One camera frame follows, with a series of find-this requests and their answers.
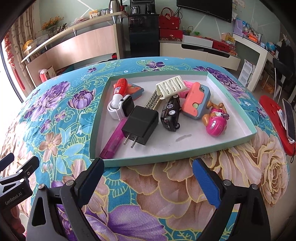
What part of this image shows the black water dispenser cabinet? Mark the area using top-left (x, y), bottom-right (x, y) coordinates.
top-left (128, 0), bottom-right (160, 58)

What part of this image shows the yellow flower vase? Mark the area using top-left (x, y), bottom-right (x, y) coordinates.
top-left (41, 16), bottom-right (64, 36)

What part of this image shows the red gift bag on floor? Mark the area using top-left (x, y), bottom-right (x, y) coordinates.
top-left (38, 69), bottom-right (51, 83)

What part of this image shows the red hanging ornament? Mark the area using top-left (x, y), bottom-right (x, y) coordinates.
top-left (4, 33), bottom-right (25, 91)

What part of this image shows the white side desk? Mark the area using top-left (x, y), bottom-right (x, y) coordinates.
top-left (233, 34), bottom-right (274, 92)

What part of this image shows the white plastic clip holder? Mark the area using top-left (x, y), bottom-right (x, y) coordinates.
top-left (156, 75), bottom-right (187, 100)

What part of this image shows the white tv console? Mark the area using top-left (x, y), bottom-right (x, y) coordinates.
top-left (159, 40), bottom-right (241, 71)

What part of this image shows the black toy car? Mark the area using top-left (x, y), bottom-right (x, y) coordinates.
top-left (160, 94), bottom-right (182, 132)

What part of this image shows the pink puppy figure toy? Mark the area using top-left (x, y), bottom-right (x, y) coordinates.
top-left (202, 100), bottom-right (229, 137)

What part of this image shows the teal shallow cardboard tray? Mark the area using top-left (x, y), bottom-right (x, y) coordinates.
top-left (89, 70), bottom-right (258, 168)

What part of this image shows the curved wooden shelf desk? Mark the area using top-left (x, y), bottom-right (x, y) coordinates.
top-left (22, 11), bottom-right (127, 87)

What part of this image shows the red handbag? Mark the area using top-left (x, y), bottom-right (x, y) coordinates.
top-left (159, 7), bottom-right (181, 30)

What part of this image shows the magenta lighter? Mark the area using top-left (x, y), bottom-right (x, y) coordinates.
top-left (99, 118), bottom-right (127, 159)

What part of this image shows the red glue bottle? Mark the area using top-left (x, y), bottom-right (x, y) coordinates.
top-left (111, 78), bottom-right (128, 109)

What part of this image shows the red round stool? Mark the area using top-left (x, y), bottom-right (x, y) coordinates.
top-left (259, 95), bottom-right (295, 157)

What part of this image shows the wall mounted television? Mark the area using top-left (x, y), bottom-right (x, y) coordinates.
top-left (177, 0), bottom-right (232, 23)

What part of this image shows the smartphone on stool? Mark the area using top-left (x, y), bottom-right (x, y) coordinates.
top-left (282, 98), bottom-right (295, 144)

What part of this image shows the orange blue toy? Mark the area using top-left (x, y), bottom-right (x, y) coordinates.
top-left (182, 81), bottom-right (211, 120)
top-left (113, 83), bottom-right (144, 100)

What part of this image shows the gold black patterned bar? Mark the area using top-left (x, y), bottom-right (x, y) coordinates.
top-left (144, 90), bottom-right (161, 110)

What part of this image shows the white smartwatch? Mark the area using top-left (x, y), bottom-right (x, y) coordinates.
top-left (107, 94), bottom-right (134, 121)

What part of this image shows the black power adapter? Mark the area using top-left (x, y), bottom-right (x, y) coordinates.
top-left (121, 105), bottom-right (159, 148)

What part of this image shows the steel thermos kettle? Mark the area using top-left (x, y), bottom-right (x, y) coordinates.
top-left (108, 0), bottom-right (120, 24)

